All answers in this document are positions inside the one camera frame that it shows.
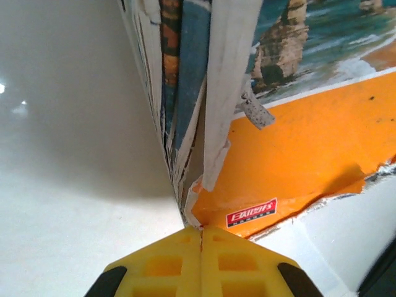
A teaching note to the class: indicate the orange torn geography book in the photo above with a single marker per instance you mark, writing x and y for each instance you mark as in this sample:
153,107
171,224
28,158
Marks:
294,154

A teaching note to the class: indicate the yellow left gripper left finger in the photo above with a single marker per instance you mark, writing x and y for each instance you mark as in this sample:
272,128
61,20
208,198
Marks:
161,272

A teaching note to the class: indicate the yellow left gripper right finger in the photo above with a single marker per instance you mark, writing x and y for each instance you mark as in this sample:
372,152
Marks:
241,272

